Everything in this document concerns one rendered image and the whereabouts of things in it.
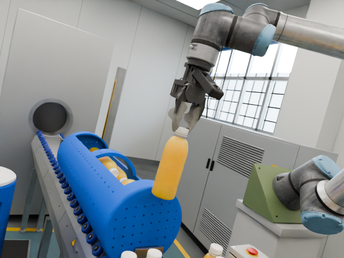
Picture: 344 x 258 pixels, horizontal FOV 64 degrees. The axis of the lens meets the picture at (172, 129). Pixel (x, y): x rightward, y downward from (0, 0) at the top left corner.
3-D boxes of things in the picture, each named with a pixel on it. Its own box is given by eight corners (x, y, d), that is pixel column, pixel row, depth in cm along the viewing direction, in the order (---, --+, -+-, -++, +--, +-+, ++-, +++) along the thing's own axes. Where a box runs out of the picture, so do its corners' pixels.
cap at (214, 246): (207, 249, 86) (208, 244, 86) (217, 250, 87) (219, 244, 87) (212, 256, 82) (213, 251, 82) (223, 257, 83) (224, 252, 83)
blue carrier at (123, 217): (103, 175, 172) (108, 131, 168) (176, 258, 99) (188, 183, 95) (55, 178, 157) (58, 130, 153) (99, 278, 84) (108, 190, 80)
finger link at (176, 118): (166, 128, 84) (179, 101, 84) (176, 132, 79) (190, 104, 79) (158, 124, 82) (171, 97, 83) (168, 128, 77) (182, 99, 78)
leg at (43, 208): (41, 229, 272) (54, 169, 267) (41, 232, 268) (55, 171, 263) (35, 229, 269) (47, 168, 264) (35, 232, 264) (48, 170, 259)
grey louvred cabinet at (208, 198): (187, 205, 445) (209, 119, 433) (293, 304, 252) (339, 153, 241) (156, 202, 421) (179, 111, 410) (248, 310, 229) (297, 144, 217)
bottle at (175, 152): (168, 200, 78) (187, 137, 76) (147, 191, 80) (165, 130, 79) (177, 196, 84) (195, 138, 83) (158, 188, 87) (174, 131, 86)
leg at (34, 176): (25, 230, 265) (38, 167, 260) (25, 233, 260) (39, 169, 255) (18, 230, 262) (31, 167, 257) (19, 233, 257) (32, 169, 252)
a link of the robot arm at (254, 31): (278, 18, 80) (237, 7, 81) (278, 33, 72) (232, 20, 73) (266, 48, 86) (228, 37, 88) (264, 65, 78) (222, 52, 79)
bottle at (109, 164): (92, 166, 132) (104, 180, 116) (93, 152, 131) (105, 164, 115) (106, 166, 136) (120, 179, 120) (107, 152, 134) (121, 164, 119)
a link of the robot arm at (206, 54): (225, 54, 80) (200, 41, 74) (220, 70, 80) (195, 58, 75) (206, 54, 87) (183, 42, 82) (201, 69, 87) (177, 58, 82)
